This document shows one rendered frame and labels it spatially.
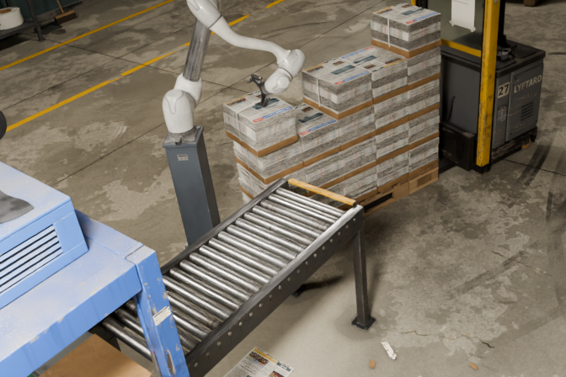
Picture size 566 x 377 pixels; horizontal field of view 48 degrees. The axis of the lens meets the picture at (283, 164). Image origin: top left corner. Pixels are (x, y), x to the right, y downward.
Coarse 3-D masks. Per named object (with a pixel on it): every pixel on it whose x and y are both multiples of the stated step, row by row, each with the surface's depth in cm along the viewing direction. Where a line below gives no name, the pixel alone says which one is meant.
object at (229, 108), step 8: (248, 96) 389; (256, 96) 388; (224, 104) 382; (232, 104) 381; (240, 104) 380; (248, 104) 379; (224, 112) 386; (232, 112) 376; (224, 120) 390; (232, 120) 380; (232, 128) 384
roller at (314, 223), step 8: (264, 200) 337; (264, 208) 336; (272, 208) 332; (280, 208) 329; (288, 216) 326; (296, 216) 322; (304, 216) 321; (304, 224) 320; (312, 224) 316; (320, 224) 314; (328, 224) 314
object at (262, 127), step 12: (264, 108) 372; (276, 108) 371; (288, 108) 370; (252, 120) 360; (264, 120) 360; (276, 120) 366; (288, 120) 371; (252, 132) 363; (264, 132) 365; (276, 132) 370; (288, 132) 375; (252, 144) 369; (264, 144) 368
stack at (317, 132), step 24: (312, 120) 402; (336, 120) 399; (360, 120) 410; (384, 120) 421; (312, 144) 395; (336, 144) 405; (360, 144) 417; (384, 144) 430; (240, 168) 411; (264, 168) 380; (312, 168) 402; (336, 168) 413; (384, 168) 440; (336, 192) 423; (360, 192) 436; (384, 192) 449; (408, 192) 464
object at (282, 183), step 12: (264, 192) 344; (252, 204) 335; (240, 216) 328; (216, 228) 320; (204, 240) 313; (180, 252) 307; (192, 252) 306; (168, 264) 300; (168, 276) 298; (96, 324) 271; (120, 324) 282; (108, 336) 278
